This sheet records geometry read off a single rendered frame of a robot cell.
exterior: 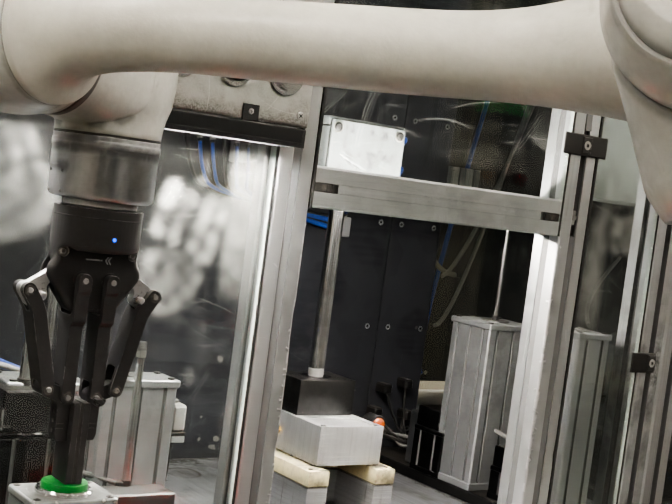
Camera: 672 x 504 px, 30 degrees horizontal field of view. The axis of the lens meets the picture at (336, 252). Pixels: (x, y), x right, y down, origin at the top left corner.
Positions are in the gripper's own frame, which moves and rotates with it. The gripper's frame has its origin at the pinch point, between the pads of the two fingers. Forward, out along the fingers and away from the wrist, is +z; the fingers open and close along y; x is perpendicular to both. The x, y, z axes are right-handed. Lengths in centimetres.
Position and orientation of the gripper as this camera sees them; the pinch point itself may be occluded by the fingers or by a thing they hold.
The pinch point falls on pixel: (71, 440)
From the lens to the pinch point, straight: 110.9
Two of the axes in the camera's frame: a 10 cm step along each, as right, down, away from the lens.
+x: 5.7, 1.2, -8.1
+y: -8.1, -0.8, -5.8
